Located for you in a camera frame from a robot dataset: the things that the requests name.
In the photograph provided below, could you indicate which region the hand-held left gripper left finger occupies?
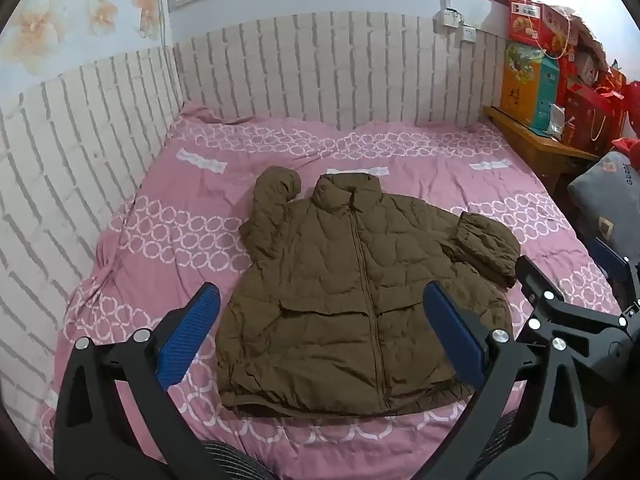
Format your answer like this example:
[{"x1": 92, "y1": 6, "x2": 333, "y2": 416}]
[{"x1": 52, "y1": 282, "x2": 221, "y2": 480}]

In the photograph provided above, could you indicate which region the white wall socket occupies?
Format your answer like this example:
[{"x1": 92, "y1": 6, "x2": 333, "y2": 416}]
[{"x1": 434, "y1": 8, "x2": 462, "y2": 34}]

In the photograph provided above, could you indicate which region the white lace cloth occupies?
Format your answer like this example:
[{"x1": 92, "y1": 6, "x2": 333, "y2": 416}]
[{"x1": 569, "y1": 10, "x2": 608, "y2": 61}]

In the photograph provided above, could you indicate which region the wooden bedside table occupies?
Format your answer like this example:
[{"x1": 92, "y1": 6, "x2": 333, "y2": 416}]
[{"x1": 482, "y1": 105, "x2": 601, "y2": 196}]

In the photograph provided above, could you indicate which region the clear plastic bag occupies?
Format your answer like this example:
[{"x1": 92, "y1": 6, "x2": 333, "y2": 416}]
[{"x1": 547, "y1": 104, "x2": 567, "y2": 138}]

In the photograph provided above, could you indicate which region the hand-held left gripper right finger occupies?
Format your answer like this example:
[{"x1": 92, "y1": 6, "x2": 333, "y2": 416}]
[{"x1": 422, "y1": 281, "x2": 592, "y2": 480}]

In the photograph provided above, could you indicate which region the brown puffer jacket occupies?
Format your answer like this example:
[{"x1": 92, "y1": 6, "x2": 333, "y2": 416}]
[{"x1": 215, "y1": 166, "x2": 522, "y2": 418}]

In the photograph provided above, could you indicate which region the red and white box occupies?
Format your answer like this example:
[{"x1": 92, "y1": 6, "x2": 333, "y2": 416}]
[{"x1": 542, "y1": 5, "x2": 572, "y2": 58}]

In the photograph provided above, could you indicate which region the red food picture box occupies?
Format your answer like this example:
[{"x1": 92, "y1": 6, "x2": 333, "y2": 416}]
[{"x1": 508, "y1": 0, "x2": 545, "y2": 45}]

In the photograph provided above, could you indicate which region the teal gift box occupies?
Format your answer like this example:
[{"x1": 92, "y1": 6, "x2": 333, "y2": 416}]
[{"x1": 531, "y1": 55, "x2": 562, "y2": 132}]

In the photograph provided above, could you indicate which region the red gift bag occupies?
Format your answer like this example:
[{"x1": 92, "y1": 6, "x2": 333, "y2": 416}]
[{"x1": 562, "y1": 82, "x2": 627, "y2": 153}]

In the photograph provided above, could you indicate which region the red cloth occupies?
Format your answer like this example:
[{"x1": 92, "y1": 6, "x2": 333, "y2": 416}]
[{"x1": 612, "y1": 136, "x2": 640, "y2": 168}]

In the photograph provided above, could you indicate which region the orange gift box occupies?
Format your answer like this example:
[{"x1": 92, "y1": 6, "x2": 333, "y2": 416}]
[{"x1": 501, "y1": 41, "x2": 547, "y2": 127}]

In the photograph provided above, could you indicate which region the pink patterned bed sheet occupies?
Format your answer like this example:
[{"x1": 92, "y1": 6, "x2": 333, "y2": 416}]
[{"x1": 37, "y1": 102, "x2": 623, "y2": 480}]

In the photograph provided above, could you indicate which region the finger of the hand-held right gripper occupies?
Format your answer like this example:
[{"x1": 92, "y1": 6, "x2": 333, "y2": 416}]
[
  {"x1": 515, "y1": 255, "x2": 632, "y2": 348},
  {"x1": 586, "y1": 236, "x2": 640, "y2": 311}
]

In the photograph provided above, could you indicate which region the grey pillow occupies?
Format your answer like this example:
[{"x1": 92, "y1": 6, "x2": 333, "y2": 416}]
[{"x1": 567, "y1": 149, "x2": 640, "y2": 263}]

